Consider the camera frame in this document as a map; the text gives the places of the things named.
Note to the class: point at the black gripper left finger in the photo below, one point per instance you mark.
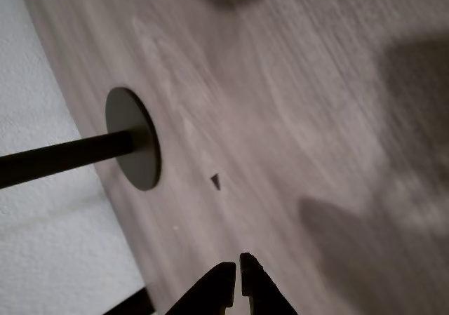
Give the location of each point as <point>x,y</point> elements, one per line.
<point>214,290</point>

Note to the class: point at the black table frame bar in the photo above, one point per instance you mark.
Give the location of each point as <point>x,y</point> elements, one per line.
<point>137,302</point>

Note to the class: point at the black round-base stand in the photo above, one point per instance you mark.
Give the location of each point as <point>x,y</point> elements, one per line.
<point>140,160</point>

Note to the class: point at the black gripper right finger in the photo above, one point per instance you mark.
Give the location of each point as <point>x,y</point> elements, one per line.
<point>263,290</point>

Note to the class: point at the small black triangular chip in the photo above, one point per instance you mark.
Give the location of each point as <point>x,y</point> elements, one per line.
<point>216,181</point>

